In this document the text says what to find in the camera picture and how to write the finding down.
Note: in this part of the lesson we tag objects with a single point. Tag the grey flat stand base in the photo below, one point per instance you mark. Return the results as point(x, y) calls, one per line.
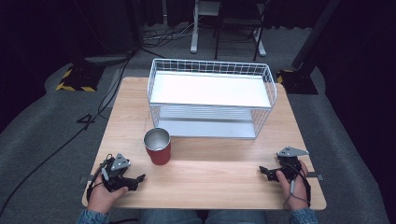
point(107, 59)

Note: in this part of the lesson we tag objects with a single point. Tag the person's left hand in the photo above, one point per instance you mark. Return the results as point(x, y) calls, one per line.
point(102, 197)

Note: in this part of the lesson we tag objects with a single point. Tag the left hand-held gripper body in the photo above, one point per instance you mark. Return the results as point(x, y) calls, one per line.
point(116, 174)

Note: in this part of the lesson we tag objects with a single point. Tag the black slanted post with base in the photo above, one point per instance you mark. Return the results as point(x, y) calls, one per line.
point(300, 74)

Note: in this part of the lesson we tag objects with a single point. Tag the red metal cup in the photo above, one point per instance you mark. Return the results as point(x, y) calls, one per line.
point(158, 149)

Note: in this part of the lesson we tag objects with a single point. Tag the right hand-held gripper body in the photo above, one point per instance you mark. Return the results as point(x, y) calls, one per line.
point(291, 161)

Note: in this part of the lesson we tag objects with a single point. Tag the person's right hand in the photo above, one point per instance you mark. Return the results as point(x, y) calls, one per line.
point(295, 193)

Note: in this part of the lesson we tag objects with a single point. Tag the black folding chair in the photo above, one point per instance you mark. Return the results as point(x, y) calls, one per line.
point(239, 21)

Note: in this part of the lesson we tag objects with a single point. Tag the metal table bracket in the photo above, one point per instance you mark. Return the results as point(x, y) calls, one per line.
point(85, 179)
point(315, 176)

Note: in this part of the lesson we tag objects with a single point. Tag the black stand base striped tape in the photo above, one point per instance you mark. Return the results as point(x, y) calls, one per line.
point(81, 77)

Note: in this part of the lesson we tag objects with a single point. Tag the white desk frame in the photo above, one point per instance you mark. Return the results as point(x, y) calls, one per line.
point(195, 34)

